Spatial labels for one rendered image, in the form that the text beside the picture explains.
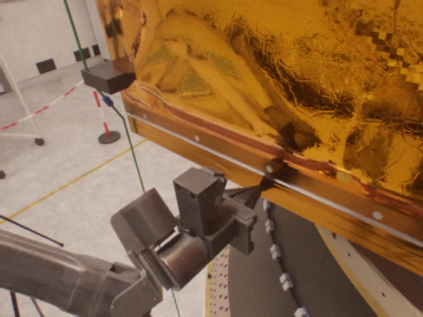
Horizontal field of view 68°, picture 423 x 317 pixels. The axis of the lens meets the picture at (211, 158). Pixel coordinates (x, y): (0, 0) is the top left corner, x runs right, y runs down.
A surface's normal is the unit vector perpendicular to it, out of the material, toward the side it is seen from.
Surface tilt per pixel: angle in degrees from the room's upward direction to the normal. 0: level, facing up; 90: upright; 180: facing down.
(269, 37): 88
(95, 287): 48
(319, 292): 62
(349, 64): 87
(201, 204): 90
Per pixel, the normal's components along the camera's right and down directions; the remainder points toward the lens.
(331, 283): -0.90, -0.19
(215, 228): -0.09, -0.81
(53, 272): 0.07, -0.19
